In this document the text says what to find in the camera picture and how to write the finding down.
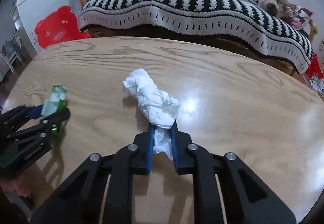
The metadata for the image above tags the black white striped sofa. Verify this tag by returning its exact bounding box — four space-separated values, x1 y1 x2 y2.
79 0 314 74

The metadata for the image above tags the white low shelf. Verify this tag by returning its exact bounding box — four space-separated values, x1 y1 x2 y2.
1 32 24 82

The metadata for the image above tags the round wooden table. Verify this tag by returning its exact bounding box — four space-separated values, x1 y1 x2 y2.
4 37 323 221

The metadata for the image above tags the small green wrapper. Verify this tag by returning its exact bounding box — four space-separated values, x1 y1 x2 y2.
40 83 69 135

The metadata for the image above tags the red pig plastic stool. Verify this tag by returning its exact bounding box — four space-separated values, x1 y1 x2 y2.
35 5 91 49

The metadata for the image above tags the white cabinet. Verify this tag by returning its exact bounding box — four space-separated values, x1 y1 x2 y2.
12 0 81 58

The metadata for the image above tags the plush toy on sofa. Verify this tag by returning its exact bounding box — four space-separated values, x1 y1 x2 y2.
258 0 314 30

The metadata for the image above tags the red bag on floor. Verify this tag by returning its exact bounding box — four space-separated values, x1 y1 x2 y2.
306 53 323 79

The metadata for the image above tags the white tissue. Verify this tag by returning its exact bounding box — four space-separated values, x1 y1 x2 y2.
123 68 181 160

